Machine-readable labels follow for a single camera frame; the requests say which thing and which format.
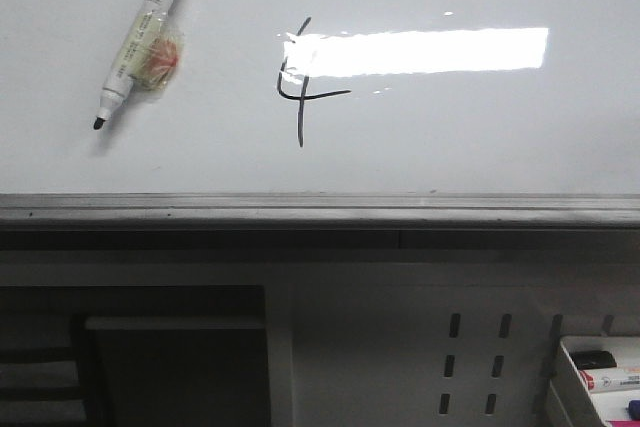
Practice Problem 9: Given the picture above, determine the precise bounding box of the dark cabinet with white shelf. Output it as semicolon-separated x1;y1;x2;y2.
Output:
1;285;272;426

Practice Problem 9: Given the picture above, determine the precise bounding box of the white black-tip whiteboard marker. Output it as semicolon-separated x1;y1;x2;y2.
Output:
93;0;174;130

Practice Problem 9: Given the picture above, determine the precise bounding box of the white pegboard panel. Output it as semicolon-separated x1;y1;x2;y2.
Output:
264;264;639;426

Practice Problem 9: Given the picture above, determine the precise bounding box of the white whiteboard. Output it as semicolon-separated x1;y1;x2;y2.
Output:
1;0;639;195

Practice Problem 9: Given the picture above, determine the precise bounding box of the white plastic storage bin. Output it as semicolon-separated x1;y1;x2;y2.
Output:
546;336;639;426

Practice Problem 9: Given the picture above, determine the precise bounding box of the black marker cap in bin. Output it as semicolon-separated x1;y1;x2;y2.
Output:
570;350;617;370

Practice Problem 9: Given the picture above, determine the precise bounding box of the grey aluminium marker tray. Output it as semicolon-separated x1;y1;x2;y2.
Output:
1;193;639;248

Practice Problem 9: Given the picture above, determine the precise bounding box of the red white marker in bin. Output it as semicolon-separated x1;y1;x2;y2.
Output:
578;367;640;393

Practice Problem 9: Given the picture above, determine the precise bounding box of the pink item in bin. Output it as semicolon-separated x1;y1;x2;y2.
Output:
604;420;640;427

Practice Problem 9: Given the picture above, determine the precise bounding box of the blue marker in bin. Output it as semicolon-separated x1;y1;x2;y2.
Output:
627;400;640;421

